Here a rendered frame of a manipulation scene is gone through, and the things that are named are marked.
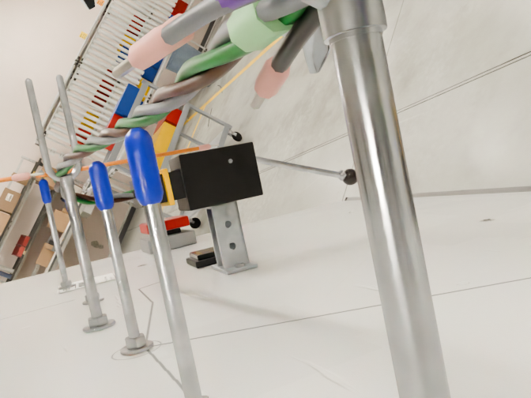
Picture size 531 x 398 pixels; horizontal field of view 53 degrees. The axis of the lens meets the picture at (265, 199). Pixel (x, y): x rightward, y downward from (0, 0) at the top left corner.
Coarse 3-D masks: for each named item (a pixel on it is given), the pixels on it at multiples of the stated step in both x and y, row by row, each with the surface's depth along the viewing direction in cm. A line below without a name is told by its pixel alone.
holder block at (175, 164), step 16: (240, 144) 38; (176, 160) 38; (192, 160) 37; (208, 160) 38; (224, 160) 38; (240, 160) 38; (256, 160) 39; (192, 176) 37; (208, 176) 38; (224, 176) 38; (240, 176) 38; (256, 176) 39; (192, 192) 37; (208, 192) 38; (224, 192) 38; (240, 192) 38; (256, 192) 39; (192, 208) 37
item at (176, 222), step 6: (174, 216) 65; (180, 216) 62; (186, 216) 62; (168, 222) 61; (174, 222) 62; (180, 222) 62; (186, 222) 62; (144, 228) 62; (168, 228) 61; (174, 228) 62; (168, 234) 62
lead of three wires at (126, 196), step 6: (66, 174) 29; (54, 180) 30; (54, 186) 31; (60, 186) 31; (60, 192) 32; (126, 192) 37; (78, 198) 34; (84, 198) 35; (90, 198) 35; (114, 198) 37; (120, 198) 37; (126, 198) 37; (132, 198) 38; (84, 204) 35; (90, 204) 36
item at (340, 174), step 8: (232, 160) 38; (264, 160) 41; (272, 160) 41; (288, 168) 42; (296, 168) 42; (304, 168) 42; (312, 168) 42; (320, 168) 43; (336, 176) 43; (344, 176) 43
